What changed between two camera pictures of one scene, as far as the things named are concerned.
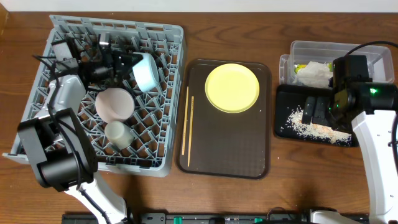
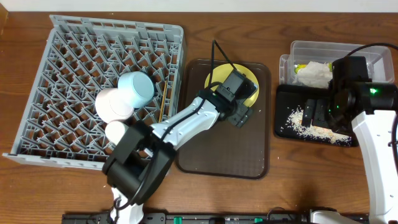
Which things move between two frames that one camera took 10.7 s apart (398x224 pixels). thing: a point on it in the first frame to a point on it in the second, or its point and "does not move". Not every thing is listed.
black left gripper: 117,62 to 241,115
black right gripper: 329,111 does not move
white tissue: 316,74 does not move
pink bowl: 114,104 does not move
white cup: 120,134 does not move
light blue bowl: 147,72 to 138,86
